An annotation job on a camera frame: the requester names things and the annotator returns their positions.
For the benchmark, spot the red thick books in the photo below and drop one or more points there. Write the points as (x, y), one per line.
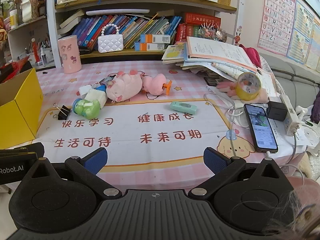
(186, 32)

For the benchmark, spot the red dictionary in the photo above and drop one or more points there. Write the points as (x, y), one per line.
(202, 18)

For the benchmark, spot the glittery hair ornament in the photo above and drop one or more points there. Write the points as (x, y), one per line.
(212, 32)

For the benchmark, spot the yellow cardboard box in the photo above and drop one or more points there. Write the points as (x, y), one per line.
(22, 115)

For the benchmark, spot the alphabet wall poster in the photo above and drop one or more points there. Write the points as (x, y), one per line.
(276, 17)

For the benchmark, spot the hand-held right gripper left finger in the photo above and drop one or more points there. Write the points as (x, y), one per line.
(96, 161)

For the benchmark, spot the pink pig plush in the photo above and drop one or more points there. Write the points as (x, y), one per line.
(122, 87)

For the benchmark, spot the black charger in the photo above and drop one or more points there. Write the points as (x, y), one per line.
(276, 111)

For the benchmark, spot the grey sofa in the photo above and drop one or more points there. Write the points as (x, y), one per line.
(295, 80)

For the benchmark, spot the pink cartoon cylinder cup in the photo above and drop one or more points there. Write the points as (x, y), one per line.
(71, 55)

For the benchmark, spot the open pink-edged workbook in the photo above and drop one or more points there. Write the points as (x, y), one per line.
(217, 51)

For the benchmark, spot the blue and yellow wall poster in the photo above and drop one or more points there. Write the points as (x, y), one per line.
(303, 37)

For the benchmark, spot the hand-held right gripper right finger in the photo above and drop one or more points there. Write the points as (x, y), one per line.
(215, 160)

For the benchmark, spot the smartphone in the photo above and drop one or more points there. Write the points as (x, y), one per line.
(261, 127)

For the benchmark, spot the wooden bookshelf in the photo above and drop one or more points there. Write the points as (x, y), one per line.
(150, 5)

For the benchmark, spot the white flat tablet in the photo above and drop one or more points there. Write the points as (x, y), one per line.
(117, 12)

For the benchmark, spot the black binder clip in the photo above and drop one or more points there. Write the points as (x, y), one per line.
(63, 112)

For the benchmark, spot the yellow print booklet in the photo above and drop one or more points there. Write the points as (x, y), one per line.
(173, 52)

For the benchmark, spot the small blue toy car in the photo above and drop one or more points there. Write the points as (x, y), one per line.
(106, 81)

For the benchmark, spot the white power strip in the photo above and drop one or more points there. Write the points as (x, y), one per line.
(290, 120)

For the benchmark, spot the green frog figure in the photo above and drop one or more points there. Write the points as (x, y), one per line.
(86, 108)

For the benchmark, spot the cream carved ornament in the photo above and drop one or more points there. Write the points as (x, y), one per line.
(28, 7)

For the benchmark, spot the white block eraser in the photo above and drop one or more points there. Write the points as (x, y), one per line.
(96, 97)

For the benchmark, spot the person's hair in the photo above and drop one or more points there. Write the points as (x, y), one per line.
(295, 220)

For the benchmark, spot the pink duck plush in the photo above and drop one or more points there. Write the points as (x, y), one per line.
(155, 85)

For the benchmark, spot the orange and blue carton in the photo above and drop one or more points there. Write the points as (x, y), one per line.
(150, 47)
(155, 39)

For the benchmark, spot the pink checked printed desk mat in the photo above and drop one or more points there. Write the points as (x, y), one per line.
(155, 152)

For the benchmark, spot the pink fluffy item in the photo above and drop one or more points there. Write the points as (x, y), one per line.
(225, 88)

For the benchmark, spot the yellow tape roll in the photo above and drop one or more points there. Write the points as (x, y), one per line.
(247, 90)

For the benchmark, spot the row of colourful children's books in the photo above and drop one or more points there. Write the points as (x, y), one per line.
(140, 25)

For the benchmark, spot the mint green correction tape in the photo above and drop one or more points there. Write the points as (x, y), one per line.
(183, 107)

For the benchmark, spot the stack of workbooks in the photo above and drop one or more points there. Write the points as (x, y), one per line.
(200, 66)

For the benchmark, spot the pen holder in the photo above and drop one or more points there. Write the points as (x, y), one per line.
(42, 52)

